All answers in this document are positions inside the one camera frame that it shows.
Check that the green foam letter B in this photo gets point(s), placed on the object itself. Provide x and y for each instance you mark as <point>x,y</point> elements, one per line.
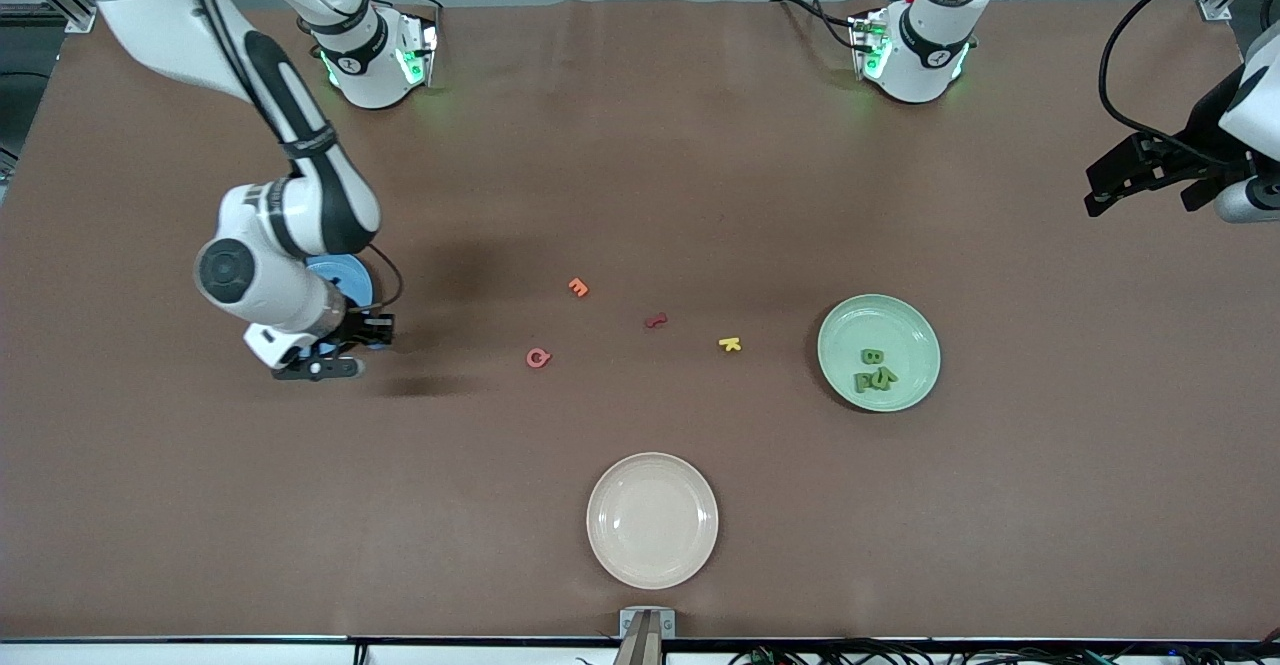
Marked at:
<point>872,356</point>

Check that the beige plate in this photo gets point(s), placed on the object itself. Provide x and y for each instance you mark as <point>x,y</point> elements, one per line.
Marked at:
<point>652,520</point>

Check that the brown table cover sheet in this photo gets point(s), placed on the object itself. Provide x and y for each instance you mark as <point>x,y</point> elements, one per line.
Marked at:
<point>640,195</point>

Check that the dark red foam letter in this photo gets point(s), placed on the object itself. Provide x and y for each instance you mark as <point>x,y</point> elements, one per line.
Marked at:
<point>655,322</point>

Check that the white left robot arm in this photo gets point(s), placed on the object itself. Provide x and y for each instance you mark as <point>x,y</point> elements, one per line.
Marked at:
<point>925,60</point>

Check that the light green plate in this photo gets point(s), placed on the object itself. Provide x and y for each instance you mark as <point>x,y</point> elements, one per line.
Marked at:
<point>850,335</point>

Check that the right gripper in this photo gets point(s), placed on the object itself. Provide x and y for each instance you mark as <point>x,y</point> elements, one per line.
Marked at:
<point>354,328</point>

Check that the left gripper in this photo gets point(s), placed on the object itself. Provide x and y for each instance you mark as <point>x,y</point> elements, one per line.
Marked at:
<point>1196,135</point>

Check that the red foam letter Q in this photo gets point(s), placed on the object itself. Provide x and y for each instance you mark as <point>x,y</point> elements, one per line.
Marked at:
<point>530,358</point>

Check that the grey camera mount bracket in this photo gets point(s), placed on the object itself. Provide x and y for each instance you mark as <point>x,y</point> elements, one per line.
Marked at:
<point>648,635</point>

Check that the white table frame edge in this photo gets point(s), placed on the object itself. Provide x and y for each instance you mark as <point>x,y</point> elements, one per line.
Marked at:
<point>200,655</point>

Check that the blue plate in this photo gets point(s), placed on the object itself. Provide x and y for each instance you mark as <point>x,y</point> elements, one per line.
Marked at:
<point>350,280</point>

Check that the orange foam letter E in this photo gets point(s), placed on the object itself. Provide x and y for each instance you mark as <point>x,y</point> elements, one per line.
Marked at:
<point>578,288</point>

